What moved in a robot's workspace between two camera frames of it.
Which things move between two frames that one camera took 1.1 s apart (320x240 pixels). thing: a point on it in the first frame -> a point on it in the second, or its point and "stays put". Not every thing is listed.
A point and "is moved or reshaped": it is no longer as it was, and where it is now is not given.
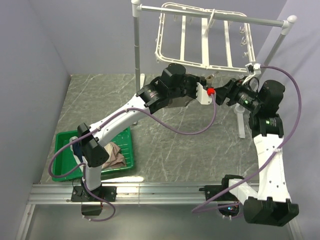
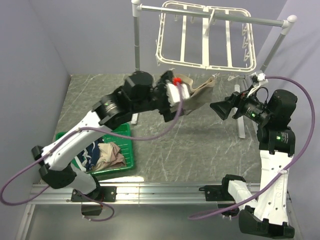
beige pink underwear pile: (116, 159) stays put
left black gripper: (202, 80) -> (165, 110)
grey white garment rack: (287, 23) stays put
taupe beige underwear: (209, 80) is moved or reshaped
